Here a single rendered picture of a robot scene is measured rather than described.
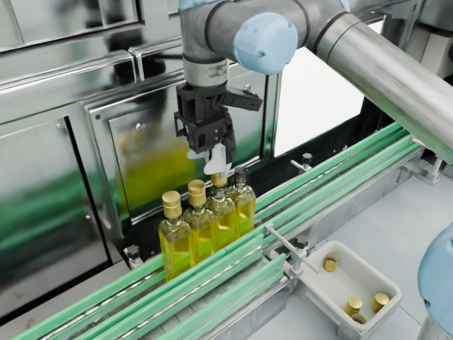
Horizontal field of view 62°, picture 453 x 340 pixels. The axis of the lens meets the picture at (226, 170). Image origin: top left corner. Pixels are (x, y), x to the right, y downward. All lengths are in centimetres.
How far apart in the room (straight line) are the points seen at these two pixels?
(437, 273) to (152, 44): 59
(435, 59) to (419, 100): 111
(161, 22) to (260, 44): 31
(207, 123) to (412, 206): 95
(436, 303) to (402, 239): 88
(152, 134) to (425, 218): 96
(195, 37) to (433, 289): 44
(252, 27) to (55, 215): 56
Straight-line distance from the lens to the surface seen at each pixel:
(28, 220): 85
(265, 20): 51
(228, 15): 54
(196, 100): 64
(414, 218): 140
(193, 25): 58
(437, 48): 164
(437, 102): 54
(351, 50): 57
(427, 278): 44
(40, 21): 70
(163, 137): 83
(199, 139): 67
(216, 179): 77
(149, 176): 86
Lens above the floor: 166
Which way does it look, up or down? 39 degrees down
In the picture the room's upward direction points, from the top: straight up
